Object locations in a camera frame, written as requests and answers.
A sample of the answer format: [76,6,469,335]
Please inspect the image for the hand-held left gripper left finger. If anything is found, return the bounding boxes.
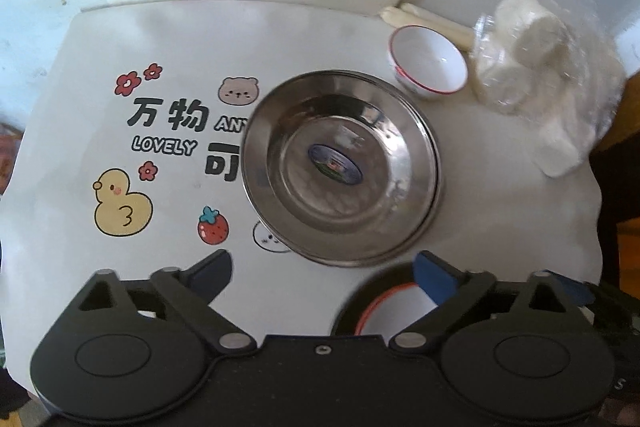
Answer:
[62,251,253,354]

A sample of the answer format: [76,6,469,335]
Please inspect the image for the white bowl with red rim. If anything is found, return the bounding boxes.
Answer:
[386,24,470,101]

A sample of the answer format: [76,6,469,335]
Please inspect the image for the steel plate with blue label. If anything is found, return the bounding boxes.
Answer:
[241,70,437,265]

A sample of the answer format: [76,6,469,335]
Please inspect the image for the plastic bag of white rolls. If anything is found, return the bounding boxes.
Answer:
[469,0,628,179]

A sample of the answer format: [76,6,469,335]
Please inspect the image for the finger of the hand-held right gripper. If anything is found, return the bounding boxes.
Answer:
[551,273,595,306]

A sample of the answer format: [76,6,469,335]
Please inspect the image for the white stick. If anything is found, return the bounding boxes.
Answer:
[400,3,476,38]
[380,6,473,52]

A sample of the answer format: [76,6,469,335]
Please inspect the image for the black bowl with red rim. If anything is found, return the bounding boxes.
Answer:
[331,264,438,338]

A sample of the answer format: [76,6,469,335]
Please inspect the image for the plain steel plate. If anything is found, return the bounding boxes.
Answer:
[300,74,445,269]

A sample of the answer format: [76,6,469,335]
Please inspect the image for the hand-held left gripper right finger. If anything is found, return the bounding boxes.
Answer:
[389,251,583,351]

